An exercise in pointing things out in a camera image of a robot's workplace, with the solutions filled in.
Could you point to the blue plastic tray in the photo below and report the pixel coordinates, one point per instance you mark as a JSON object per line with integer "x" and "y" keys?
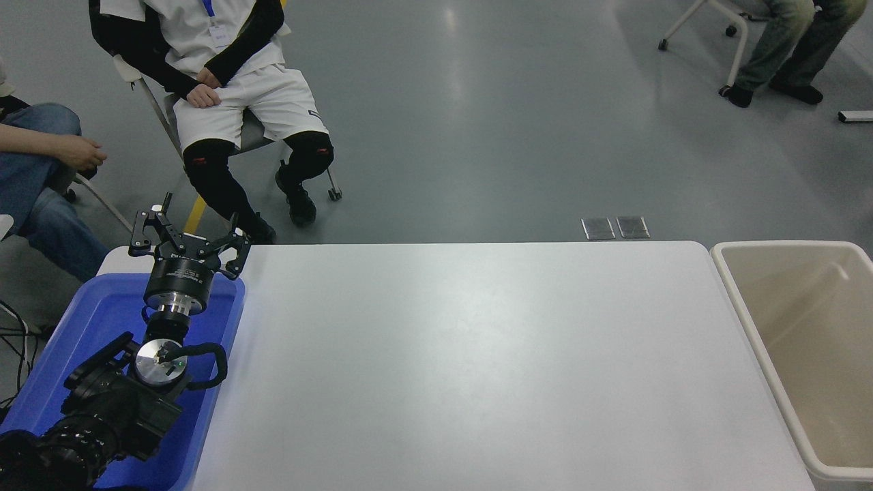
{"x": 102, "y": 314}

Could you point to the silver floor socket plate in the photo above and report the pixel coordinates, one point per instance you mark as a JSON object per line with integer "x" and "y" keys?
{"x": 597, "y": 228}
{"x": 633, "y": 227}

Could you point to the person's forearm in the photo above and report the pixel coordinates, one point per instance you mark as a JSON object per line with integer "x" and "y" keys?
{"x": 31, "y": 140}

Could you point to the person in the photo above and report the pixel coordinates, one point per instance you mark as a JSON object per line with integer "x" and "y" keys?
{"x": 34, "y": 198}
{"x": 777, "y": 41}
{"x": 259, "y": 102}

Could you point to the white bar on floor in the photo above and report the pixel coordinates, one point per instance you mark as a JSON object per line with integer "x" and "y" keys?
{"x": 856, "y": 116}

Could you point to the person's hand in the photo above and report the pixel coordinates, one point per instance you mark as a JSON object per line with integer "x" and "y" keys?
{"x": 82, "y": 153}

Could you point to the person's left hand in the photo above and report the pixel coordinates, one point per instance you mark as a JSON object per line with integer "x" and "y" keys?
{"x": 209, "y": 77}

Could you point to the person's left forearm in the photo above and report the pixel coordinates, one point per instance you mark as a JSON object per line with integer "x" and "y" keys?
{"x": 249, "y": 37}

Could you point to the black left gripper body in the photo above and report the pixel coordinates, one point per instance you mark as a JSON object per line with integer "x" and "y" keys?
{"x": 181, "y": 276}

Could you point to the grey chair with casters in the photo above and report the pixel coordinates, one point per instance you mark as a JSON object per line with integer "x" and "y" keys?
{"x": 254, "y": 136}

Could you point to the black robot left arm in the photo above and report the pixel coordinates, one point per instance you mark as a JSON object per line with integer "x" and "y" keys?
{"x": 112, "y": 409}

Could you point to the person's right forearm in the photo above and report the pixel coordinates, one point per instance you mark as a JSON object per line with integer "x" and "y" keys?
{"x": 153, "y": 65}

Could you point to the person's right hand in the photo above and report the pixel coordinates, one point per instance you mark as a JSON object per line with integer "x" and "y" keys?
{"x": 204, "y": 97}

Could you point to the white frame chair with casters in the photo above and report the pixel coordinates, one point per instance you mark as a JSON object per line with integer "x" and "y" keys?
{"x": 730, "y": 31}

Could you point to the large pale plastic bin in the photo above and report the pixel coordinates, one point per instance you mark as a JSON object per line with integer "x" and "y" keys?
{"x": 818, "y": 354}

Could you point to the chair with pale legs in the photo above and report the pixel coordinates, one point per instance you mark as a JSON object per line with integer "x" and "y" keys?
{"x": 102, "y": 201}

